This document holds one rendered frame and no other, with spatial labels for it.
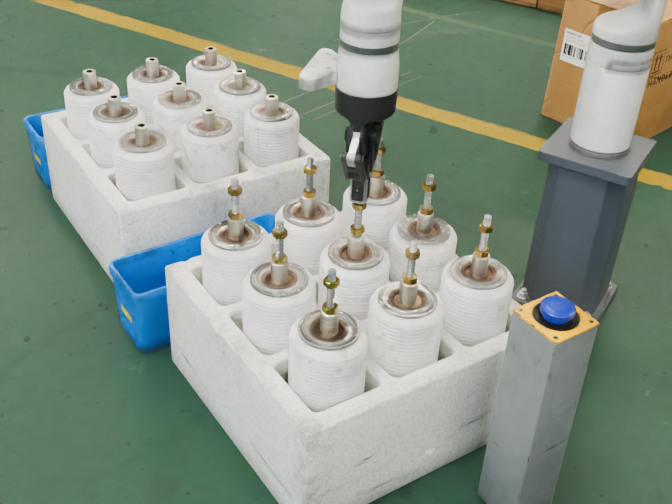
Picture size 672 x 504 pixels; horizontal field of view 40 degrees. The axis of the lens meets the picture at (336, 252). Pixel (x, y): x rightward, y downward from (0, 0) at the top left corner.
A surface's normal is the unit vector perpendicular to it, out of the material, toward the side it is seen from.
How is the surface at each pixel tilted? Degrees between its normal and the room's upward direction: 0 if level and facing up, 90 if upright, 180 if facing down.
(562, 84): 89
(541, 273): 90
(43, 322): 0
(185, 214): 90
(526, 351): 90
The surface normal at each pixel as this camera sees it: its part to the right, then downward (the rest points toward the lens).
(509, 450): -0.84, 0.28
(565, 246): -0.52, 0.47
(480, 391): 0.54, 0.50
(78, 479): 0.04, -0.82
